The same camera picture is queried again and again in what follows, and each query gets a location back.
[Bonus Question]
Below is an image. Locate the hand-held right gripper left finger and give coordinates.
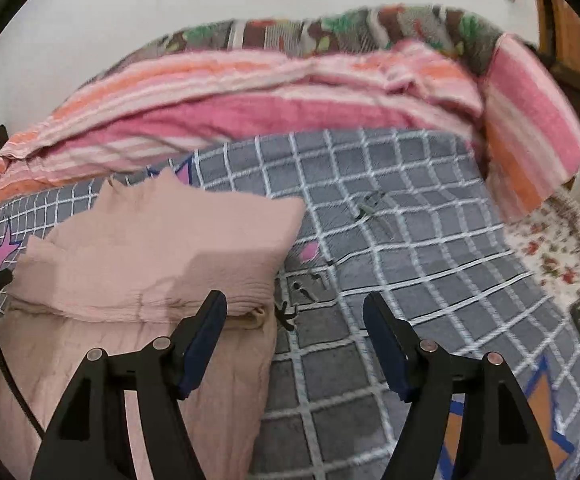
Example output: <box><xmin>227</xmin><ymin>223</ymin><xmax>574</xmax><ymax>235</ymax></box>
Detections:
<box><xmin>30</xmin><ymin>290</ymin><xmax>228</xmax><ymax>480</ymax></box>

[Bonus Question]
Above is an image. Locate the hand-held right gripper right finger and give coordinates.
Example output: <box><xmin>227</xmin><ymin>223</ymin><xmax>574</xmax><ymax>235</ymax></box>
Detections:
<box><xmin>362</xmin><ymin>292</ymin><xmax>557</xmax><ymax>480</ymax></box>

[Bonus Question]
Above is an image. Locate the pink knit sweater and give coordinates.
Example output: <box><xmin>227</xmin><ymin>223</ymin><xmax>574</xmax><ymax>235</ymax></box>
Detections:
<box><xmin>0</xmin><ymin>167</ymin><xmax>306</xmax><ymax>480</ymax></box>

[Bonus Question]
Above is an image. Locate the grey checked star bedsheet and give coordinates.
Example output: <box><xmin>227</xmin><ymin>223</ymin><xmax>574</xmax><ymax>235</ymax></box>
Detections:
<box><xmin>0</xmin><ymin>127</ymin><xmax>580</xmax><ymax>480</ymax></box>

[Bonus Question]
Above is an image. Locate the white red floral sheet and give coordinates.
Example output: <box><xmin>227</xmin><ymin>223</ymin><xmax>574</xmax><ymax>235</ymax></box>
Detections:
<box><xmin>505</xmin><ymin>187</ymin><xmax>580</xmax><ymax>311</ymax></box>

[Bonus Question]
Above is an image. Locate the pink orange striped quilt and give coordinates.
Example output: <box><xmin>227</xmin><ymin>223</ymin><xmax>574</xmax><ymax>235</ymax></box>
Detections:
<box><xmin>0</xmin><ymin>34</ymin><xmax>580</xmax><ymax>248</ymax></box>

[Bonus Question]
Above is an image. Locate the wooden door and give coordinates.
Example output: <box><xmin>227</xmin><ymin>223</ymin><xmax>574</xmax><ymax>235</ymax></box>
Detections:
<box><xmin>530</xmin><ymin>0</ymin><xmax>580</xmax><ymax>221</ymax></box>

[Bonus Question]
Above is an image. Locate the black cable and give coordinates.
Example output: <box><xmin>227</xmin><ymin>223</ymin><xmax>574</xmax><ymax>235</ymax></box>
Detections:
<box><xmin>0</xmin><ymin>260</ymin><xmax>46</xmax><ymax>436</ymax></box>

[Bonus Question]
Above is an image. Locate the dark wooden bed frame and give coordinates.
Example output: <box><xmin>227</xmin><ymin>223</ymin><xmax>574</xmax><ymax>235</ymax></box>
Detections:
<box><xmin>535</xmin><ymin>45</ymin><xmax>580</xmax><ymax>107</ymax></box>

